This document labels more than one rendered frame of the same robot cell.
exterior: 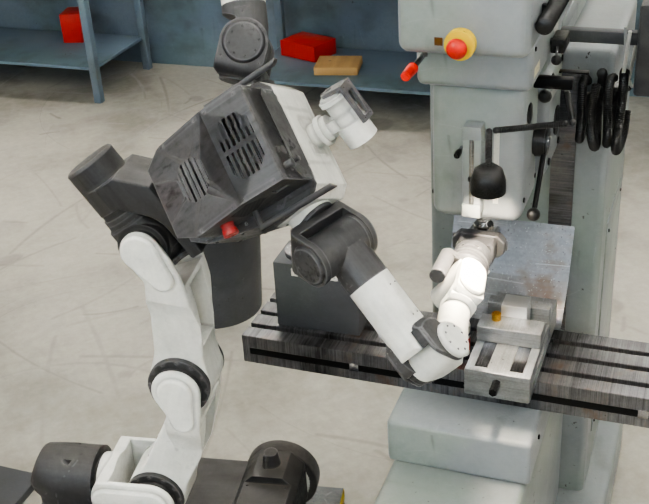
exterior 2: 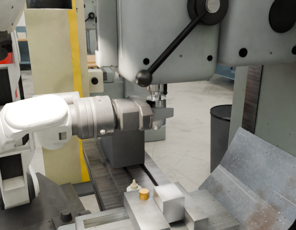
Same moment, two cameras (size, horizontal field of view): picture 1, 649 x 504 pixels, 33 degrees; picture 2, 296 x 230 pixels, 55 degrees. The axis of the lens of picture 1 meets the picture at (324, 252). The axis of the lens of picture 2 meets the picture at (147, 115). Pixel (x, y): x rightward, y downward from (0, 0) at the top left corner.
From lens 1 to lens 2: 2.18 m
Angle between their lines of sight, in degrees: 45
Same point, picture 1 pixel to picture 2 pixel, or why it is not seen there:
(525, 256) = (268, 180)
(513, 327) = (140, 211)
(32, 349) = (158, 155)
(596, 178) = not seen: outside the picture
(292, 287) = not seen: hidden behind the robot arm
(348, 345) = (100, 169)
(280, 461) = (69, 221)
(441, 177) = not seen: hidden behind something
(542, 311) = (190, 218)
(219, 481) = (52, 212)
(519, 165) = (132, 6)
